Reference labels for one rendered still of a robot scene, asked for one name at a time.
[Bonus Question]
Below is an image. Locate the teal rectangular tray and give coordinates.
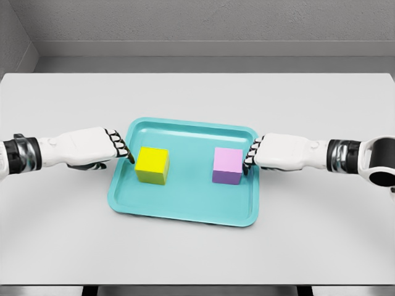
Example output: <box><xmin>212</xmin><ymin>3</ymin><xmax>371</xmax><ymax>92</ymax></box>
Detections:
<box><xmin>107</xmin><ymin>117</ymin><xmax>260</xmax><ymax>228</ymax></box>

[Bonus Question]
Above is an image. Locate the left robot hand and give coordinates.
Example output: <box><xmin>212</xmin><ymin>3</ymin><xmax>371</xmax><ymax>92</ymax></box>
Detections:
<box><xmin>64</xmin><ymin>126</ymin><xmax>136</xmax><ymax>171</ymax></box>

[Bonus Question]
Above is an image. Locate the pink purple cube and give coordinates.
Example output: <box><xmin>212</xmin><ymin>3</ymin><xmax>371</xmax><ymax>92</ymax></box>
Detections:
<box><xmin>212</xmin><ymin>147</ymin><xmax>244</xmax><ymax>186</ymax></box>

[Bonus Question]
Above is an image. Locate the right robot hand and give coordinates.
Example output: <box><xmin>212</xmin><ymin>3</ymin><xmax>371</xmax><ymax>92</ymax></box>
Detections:
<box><xmin>242</xmin><ymin>132</ymin><xmax>306</xmax><ymax>176</ymax></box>

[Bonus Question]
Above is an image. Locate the yellow cube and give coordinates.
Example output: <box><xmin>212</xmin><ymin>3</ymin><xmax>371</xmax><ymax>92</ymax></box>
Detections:
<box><xmin>135</xmin><ymin>146</ymin><xmax>170</xmax><ymax>186</ymax></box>

